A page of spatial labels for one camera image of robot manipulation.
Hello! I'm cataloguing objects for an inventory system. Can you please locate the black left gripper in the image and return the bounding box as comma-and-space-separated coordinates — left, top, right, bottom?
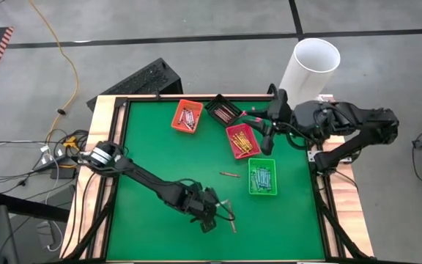
179, 183, 237, 234

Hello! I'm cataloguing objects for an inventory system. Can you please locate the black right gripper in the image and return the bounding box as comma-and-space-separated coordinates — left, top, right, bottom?
243, 83, 298, 155

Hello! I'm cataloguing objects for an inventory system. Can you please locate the red plastic basket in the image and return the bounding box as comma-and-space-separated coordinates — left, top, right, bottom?
225, 122, 262, 161

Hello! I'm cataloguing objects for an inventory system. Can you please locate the green plastic basket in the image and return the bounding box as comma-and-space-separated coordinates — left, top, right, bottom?
247, 158, 278, 197

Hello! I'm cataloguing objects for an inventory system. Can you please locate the white lamp shade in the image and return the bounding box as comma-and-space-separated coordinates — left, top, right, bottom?
278, 37, 341, 109

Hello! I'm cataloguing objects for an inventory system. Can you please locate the black plastic basket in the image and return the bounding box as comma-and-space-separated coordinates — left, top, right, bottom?
204, 94, 243, 128

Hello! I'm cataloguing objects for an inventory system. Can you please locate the orange plastic basket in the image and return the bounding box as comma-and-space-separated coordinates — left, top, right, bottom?
170, 98, 204, 135

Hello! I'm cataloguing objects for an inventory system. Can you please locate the black perforated case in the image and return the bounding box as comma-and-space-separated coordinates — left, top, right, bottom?
86, 57, 184, 113

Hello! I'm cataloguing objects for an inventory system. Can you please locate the wooden table border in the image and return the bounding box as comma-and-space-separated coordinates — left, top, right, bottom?
59, 93, 375, 262

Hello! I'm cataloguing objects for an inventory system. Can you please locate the black frame strut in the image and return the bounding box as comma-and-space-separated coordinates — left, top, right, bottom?
64, 175, 119, 260
311, 172, 368, 260

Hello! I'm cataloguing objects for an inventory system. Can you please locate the black table frame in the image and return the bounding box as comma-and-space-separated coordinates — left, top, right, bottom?
86, 95, 369, 263

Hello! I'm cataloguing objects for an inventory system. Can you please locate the white floor cable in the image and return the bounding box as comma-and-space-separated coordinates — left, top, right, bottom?
37, 219, 64, 254

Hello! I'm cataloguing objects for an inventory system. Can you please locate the yellow extension cable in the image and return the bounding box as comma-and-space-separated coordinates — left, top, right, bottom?
29, 0, 82, 147

